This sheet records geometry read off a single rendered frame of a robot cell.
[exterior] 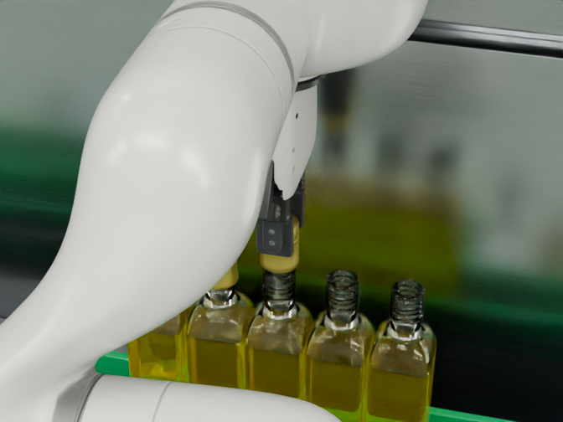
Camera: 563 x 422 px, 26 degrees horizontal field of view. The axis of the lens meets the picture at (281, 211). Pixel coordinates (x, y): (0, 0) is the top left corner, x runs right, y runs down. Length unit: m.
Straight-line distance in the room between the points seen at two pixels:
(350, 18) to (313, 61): 0.04
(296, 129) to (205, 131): 0.41
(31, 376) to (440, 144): 0.63
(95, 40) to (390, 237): 0.34
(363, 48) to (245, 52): 0.20
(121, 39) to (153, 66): 0.60
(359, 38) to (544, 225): 0.41
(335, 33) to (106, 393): 0.31
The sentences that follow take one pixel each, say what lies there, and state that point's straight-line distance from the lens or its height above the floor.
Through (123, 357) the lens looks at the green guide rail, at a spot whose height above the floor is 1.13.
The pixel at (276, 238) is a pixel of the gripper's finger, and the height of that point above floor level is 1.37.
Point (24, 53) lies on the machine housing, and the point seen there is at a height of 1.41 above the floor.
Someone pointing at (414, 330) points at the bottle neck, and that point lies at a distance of 1.09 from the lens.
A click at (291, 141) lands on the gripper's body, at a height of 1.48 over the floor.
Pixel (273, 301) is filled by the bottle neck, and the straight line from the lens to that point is 1.10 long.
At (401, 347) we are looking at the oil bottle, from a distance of 1.09.
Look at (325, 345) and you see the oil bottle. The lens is 1.10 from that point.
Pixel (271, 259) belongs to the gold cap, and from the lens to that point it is 1.07.
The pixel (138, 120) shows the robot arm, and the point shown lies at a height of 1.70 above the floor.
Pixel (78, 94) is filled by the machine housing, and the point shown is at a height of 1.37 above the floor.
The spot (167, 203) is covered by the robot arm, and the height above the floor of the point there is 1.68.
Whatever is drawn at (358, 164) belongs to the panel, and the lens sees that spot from 1.15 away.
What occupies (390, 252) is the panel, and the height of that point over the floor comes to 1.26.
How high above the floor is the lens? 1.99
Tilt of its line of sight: 36 degrees down
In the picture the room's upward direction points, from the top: straight up
